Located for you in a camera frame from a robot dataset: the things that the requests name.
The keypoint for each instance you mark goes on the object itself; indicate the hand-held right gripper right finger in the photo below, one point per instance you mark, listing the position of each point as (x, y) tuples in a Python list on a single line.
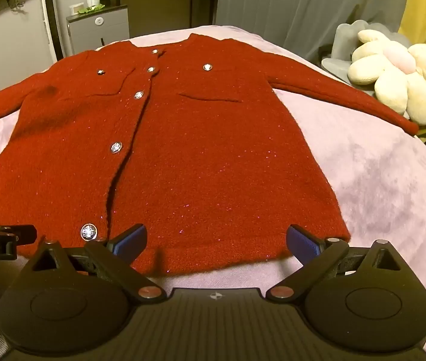
[(303, 244)]

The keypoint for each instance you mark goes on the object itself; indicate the grey curtain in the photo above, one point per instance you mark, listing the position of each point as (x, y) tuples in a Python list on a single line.
[(303, 3)]

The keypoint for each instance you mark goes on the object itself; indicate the red knit cardigan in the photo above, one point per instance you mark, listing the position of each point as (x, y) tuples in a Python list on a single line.
[(198, 150)]

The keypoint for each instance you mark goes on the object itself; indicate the grey plush pillow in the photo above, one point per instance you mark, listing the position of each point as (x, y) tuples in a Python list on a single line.
[(342, 45)]

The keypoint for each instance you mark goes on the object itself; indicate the small white box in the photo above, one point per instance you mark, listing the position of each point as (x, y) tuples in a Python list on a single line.
[(76, 9)]

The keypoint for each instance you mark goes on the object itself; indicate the white tower fan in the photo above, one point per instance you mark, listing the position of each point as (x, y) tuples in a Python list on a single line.
[(47, 18)]

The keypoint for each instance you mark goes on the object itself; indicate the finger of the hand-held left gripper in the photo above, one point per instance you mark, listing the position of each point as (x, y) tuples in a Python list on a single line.
[(21, 233)]

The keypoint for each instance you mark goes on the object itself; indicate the cream flower plush pillow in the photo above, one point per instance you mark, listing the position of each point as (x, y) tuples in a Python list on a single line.
[(400, 79)]

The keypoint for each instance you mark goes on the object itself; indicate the pink plush blanket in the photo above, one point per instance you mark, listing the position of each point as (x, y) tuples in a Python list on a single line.
[(378, 180)]

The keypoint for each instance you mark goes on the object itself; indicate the grey drawer cabinet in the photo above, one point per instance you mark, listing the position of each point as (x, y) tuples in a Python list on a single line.
[(96, 32)]

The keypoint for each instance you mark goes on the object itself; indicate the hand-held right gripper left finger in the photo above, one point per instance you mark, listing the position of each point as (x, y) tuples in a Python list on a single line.
[(132, 238)]

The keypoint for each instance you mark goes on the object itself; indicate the green leaf-shaped tray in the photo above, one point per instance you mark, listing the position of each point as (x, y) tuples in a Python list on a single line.
[(92, 9)]

